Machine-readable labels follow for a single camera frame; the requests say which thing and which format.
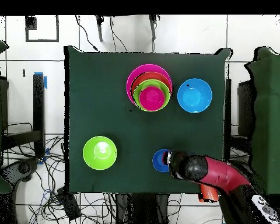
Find dark blue bowl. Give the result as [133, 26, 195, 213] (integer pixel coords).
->
[152, 149, 172, 173]

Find orange cup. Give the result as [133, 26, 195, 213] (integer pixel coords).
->
[198, 184, 221, 203]

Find small crimson bowl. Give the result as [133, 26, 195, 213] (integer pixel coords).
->
[139, 86, 166, 111]

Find green bowl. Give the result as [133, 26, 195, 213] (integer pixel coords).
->
[133, 79, 172, 112]
[82, 135, 118, 171]

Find orange bowl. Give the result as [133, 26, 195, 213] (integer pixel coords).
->
[129, 71, 173, 104]

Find light blue bowl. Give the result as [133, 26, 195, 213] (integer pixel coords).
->
[177, 78, 213, 114]

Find dark green tablecloth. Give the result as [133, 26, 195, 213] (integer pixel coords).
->
[64, 45, 233, 195]

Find large pink bowl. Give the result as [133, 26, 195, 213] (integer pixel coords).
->
[126, 64, 173, 106]

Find black metal stand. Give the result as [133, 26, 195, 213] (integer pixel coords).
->
[237, 79, 254, 141]
[1, 73, 46, 158]

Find black power strip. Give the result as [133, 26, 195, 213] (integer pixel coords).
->
[56, 187, 82, 221]

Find black stand leg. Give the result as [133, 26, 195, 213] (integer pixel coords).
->
[94, 15, 104, 43]
[148, 15, 158, 40]

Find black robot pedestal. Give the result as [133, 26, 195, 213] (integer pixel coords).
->
[115, 192, 171, 224]

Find tangle of cables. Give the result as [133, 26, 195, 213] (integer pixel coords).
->
[2, 122, 115, 224]

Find black cable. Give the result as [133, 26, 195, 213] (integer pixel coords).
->
[75, 15, 100, 53]

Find grey square frame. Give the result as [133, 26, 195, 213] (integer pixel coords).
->
[24, 15, 60, 43]

